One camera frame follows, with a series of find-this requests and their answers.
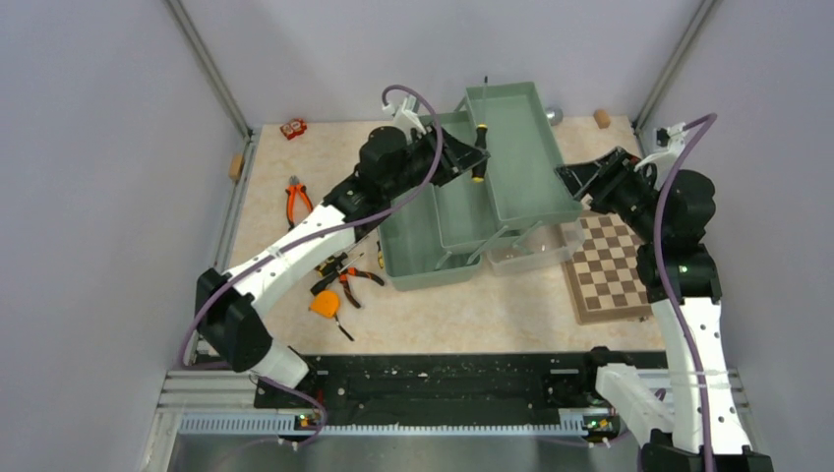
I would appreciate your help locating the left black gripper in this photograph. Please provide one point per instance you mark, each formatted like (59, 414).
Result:
(456, 156)

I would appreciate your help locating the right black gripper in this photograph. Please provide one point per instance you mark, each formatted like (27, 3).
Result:
(582, 179)

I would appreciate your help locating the green plastic toolbox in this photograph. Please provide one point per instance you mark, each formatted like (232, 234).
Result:
(521, 217)

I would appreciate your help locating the orange tape measure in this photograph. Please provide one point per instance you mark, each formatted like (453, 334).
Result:
(327, 304)

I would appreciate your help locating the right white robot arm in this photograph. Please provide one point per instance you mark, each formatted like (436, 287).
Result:
(700, 430)

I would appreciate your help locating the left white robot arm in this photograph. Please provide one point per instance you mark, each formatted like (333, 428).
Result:
(393, 166)

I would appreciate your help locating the wooden block back right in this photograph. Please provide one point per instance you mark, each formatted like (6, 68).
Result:
(602, 118)

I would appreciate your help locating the silver metal cylinder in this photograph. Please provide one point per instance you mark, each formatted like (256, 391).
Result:
(554, 115)

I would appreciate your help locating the wooden chessboard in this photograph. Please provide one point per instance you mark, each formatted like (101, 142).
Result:
(602, 276)

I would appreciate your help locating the wooden block left edge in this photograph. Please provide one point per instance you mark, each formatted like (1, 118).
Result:
(236, 167)

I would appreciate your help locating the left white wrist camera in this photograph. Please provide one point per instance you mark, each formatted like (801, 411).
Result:
(404, 117)

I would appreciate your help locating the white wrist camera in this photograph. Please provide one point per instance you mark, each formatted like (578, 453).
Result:
(670, 143)
(404, 117)

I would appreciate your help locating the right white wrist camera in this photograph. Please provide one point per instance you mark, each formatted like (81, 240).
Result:
(670, 143)

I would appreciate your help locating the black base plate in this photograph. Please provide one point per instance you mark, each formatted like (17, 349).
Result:
(469, 390)

